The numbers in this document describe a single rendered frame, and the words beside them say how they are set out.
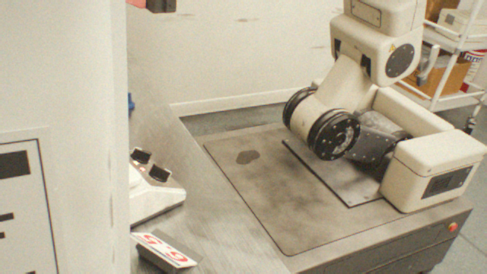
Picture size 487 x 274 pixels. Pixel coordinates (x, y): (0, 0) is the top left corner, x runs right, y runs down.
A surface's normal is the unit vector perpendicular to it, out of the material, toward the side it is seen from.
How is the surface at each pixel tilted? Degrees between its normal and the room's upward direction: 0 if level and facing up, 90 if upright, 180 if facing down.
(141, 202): 90
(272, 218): 0
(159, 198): 90
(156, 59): 90
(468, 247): 0
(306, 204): 0
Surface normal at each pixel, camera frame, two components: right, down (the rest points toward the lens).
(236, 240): 0.14, -0.82
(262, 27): 0.47, 0.55
